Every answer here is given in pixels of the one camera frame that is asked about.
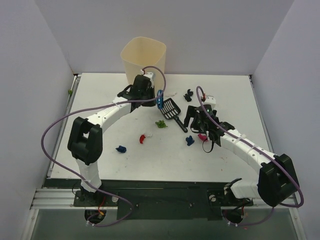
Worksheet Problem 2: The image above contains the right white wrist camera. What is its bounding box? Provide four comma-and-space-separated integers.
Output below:
202, 94, 217, 109

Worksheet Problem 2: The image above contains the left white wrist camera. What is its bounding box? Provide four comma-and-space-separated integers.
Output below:
140, 69, 156, 88

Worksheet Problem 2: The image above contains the cream plastic waste bin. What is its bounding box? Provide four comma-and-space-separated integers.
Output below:
120, 36, 167, 90

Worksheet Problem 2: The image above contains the dark blue scrap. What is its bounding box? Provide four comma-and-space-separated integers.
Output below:
185, 135, 195, 147
115, 145, 127, 154

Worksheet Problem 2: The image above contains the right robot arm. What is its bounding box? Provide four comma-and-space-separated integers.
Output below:
183, 104, 301, 207

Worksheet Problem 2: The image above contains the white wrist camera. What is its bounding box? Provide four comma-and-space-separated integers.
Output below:
202, 94, 217, 109
140, 69, 156, 88

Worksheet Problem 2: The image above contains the dark blue scrap left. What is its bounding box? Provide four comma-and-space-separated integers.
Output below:
115, 145, 127, 154

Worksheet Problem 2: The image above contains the white paper scrap by red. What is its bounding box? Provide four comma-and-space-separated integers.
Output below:
144, 132, 153, 138

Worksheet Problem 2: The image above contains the white paper scrap near bin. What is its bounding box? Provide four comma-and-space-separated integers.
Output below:
165, 91, 177, 98

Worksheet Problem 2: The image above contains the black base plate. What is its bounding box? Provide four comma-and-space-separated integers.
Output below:
73, 180, 253, 221

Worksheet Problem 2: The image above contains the blue hand brush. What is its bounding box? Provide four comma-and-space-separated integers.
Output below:
156, 89, 164, 110

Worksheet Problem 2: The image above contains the black slotted dustpan scoop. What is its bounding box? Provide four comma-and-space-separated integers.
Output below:
160, 98, 188, 133

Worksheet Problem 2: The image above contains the dark blue scrap centre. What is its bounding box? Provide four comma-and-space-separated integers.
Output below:
185, 135, 195, 147

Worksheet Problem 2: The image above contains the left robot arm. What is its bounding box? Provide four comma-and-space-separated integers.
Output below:
67, 72, 156, 206

